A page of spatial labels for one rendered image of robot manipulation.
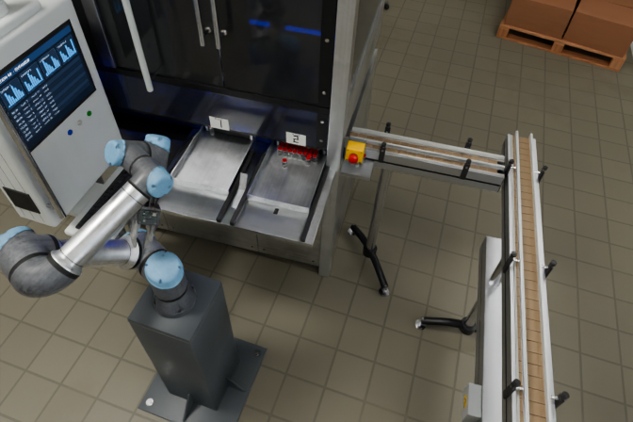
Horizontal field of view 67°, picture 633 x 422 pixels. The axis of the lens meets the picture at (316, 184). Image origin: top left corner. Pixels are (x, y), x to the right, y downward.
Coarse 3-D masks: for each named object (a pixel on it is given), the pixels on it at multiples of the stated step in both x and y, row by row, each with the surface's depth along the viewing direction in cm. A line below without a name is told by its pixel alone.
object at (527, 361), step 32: (512, 160) 198; (512, 192) 195; (512, 224) 184; (512, 256) 167; (512, 288) 165; (544, 288) 165; (512, 320) 157; (544, 320) 154; (512, 352) 150; (544, 352) 146; (512, 384) 139; (544, 384) 141; (512, 416) 137; (544, 416) 138
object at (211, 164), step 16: (192, 144) 212; (208, 144) 215; (224, 144) 215; (240, 144) 215; (192, 160) 208; (208, 160) 208; (224, 160) 208; (240, 160) 209; (176, 176) 201; (192, 176) 202; (208, 176) 202; (224, 176) 202; (224, 192) 195
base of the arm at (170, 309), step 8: (192, 288) 175; (184, 296) 166; (192, 296) 171; (160, 304) 165; (168, 304) 164; (176, 304) 166; (184, 304) 167; (192, 304) 171; (160, 312) 167; (168, 312) 166; (176, 312) 168; (184, 312) 168
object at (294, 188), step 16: (272, 144) 214; (272, 160) 209; (288, 160) 210; (320, 160) 210; (256, 176) 199; (272, 176) 203; (288, 176) 203; (304, 176) 204; (320, 176) 201; (256, 192) 197; (272, 192) 197; (288, 192) 197; (304, 192) 198; (288, 208) 192; (304, 208) 189
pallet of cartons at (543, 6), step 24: (528, 0) 418; (552, 0) 418; (576, 0) 420; (600, 0) 421; (624, 0) 423; (504, 24) 441; (528, 24) 432; (552, 24) 422; (576, 24) 413; (600, 24) 403; (624, 24) 394; (552, 48) 433; (600, 48) 415; (624, 48) 405
